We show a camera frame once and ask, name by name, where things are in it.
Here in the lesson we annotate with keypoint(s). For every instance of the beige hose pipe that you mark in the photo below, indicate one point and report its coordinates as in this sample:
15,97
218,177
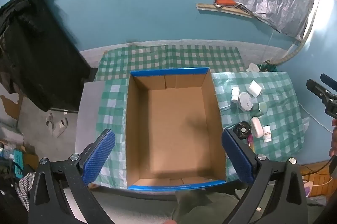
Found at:
289,55

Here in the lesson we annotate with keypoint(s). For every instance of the teal box on floor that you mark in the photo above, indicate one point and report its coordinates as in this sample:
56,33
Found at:
18,166

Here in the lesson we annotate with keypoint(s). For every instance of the black round fan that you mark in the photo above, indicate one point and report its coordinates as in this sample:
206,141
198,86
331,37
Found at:
242,130

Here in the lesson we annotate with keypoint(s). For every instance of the white octagonal box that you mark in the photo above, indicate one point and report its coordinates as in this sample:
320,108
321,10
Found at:
245,102

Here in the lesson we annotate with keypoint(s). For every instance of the green checkered tablecloth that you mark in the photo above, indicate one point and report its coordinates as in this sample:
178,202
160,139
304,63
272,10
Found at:
226,65

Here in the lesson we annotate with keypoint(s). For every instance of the white power adapter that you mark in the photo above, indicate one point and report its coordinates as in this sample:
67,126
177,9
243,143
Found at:
254,89

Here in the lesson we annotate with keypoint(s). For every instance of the person's right hand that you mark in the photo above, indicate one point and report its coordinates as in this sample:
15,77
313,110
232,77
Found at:
333,149

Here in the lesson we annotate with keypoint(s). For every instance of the white oval case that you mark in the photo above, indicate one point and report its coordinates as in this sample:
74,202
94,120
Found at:
256,127

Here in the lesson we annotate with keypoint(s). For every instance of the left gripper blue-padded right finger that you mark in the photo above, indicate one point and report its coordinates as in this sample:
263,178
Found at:
249,166

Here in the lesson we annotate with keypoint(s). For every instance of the blue-edged cardboard box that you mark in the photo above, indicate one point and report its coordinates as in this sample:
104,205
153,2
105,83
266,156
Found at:
173,131

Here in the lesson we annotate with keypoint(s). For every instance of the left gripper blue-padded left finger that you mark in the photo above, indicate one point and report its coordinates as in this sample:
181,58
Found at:
86,166

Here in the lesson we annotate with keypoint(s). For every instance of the small white medicine bottle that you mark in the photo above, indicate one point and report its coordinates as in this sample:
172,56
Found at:
267,137

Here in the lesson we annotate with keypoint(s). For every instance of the orange object on ledge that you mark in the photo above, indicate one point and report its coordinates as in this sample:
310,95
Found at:
225,2

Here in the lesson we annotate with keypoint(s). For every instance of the white pill bottle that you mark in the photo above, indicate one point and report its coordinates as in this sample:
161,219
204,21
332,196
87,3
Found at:
234,94

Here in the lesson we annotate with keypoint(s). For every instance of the white cup by wall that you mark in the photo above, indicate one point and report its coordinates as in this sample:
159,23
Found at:
253,68

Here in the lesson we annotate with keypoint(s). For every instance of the green metal tin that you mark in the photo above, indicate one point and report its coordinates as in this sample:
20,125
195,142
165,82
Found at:
262,107

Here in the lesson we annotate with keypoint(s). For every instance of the olive green trousers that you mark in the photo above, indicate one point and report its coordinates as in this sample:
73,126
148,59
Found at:
202,206

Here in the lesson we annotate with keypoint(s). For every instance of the wooden ledge strip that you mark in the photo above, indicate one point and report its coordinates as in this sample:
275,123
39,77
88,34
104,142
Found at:
223,9

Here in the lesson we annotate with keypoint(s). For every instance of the pair of grey slippers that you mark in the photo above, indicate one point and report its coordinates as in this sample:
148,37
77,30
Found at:
56,129

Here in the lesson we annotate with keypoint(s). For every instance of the striped cloth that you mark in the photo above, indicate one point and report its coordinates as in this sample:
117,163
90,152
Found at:
23,188

